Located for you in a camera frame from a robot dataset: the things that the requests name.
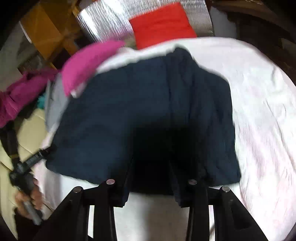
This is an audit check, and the red pillow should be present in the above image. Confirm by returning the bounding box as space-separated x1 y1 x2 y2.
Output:
129 3 197 50

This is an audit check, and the purple fleece garment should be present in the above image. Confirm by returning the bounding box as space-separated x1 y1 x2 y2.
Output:
1 69 59 128

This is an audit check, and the grey garment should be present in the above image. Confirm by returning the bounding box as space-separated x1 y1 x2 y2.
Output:
44 73 69 132

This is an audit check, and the teal garment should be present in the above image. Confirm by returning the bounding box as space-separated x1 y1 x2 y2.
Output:
37 95 46 109

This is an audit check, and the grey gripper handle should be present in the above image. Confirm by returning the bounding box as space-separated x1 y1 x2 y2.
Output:
23 201 43 225

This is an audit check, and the white pink bed sheet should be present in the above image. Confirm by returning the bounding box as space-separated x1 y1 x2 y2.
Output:
34 37 295 240

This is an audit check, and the silver foil insulation board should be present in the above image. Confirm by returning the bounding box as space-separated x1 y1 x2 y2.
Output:
76 0 214 42

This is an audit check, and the navy blue zip jacket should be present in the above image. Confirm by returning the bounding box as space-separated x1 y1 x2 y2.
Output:
46 48 241 195

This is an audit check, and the magenta pillow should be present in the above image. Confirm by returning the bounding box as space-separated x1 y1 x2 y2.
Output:
61 40 125 96

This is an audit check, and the black garment on sofa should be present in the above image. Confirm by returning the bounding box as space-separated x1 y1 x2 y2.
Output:
1 116 25 168

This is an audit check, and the cream leather sofa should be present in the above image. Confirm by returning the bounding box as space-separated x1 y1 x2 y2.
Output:
1 109 47 237

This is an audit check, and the dark person's left forearm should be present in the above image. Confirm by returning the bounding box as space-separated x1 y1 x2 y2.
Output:
14 208 43 241

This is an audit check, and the person's left hand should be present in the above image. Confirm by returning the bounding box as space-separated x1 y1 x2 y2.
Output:
15 178 43 219

